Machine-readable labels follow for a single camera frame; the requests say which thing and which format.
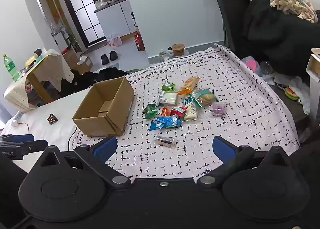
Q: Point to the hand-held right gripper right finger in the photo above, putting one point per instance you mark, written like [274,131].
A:
[223,148]

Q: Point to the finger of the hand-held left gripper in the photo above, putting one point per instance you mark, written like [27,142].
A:
[21,138]
[32,145]

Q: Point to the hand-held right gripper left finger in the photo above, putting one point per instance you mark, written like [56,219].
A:
[105,148]

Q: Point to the brown cardboard box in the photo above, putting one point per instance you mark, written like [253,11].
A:
[100,108]

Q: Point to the white cake packet blue label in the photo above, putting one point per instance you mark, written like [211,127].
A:
[191,112]

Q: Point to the small black clip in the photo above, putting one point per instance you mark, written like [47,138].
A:
[52,118]

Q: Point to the purple snack packet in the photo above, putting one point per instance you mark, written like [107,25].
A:
[219,109]

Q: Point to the patterned white tablecloth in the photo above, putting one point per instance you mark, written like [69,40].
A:
[250,118]

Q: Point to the white bed sheet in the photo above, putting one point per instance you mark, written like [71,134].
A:
[55,105]

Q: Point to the green-edged cookie packet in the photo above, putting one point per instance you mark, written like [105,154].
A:
[204,97]

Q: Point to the blue snack packet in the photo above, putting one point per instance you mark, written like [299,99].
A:
[175,121]
[158,123]

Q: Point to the dark green snack packet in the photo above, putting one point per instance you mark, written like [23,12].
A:
[150,111]

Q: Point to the clear wrapped brown snack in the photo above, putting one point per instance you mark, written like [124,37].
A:
[165,141]

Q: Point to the green plastic bottle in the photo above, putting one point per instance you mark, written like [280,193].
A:
[8,67]

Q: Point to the black clothing pile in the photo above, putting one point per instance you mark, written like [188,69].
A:
[92,77]

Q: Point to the orange bread packet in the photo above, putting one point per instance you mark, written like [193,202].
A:
[190,84]

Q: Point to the cloth covered wooden table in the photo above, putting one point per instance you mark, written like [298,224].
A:
[47,68]

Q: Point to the clear white sandwich cake packet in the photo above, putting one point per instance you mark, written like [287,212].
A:
[168,98]

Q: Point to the small green snack packet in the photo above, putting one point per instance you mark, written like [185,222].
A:
[168,86]

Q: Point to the open cardboard box with papers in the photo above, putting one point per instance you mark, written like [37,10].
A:
[85,63]

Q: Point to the burger shaped toy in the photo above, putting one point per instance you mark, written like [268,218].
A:
[291,93]

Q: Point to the pink round item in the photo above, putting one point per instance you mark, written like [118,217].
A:
[251,64]

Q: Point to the clear plastic container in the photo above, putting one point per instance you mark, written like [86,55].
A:
[266,68]

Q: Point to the plain cardboard box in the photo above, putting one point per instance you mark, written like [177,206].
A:
[70,57]

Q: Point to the white plastic bag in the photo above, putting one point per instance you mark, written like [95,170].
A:
[301,93]

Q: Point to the pink plastic bag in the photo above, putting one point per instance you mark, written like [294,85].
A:
[115,40]

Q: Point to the clear plastic bag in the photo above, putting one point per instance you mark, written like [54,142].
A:
[166,56]

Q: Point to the white wooden shelf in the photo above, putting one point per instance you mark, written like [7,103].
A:
[313,81]

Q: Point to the small white fan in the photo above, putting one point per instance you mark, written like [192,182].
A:
[63,30]

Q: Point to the black chair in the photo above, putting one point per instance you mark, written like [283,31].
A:
[230,18]

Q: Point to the white kitchen cabinet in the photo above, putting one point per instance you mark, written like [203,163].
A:
[117,18]

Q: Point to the dark framed glass door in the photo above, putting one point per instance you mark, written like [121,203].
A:
[80,8]

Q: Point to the beige fringed cloth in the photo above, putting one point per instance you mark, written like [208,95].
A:
[290,1]

